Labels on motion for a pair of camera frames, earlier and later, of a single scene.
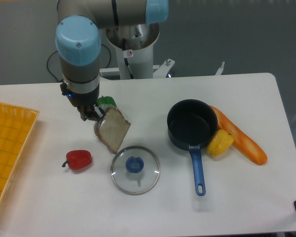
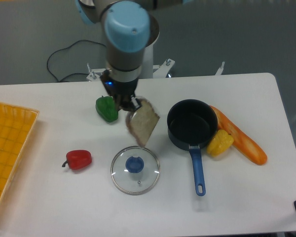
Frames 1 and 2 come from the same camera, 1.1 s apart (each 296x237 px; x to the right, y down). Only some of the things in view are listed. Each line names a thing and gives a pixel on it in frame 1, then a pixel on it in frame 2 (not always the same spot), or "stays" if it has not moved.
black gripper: x=84 y=101 -> x=124 y=92
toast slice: x=112 y=129 -> x=141 y=122
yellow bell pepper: x=220 y=141 stays
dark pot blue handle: x=192 y=124 stays
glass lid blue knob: x=135 y=170 stays
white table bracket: x=220 y=69 stays
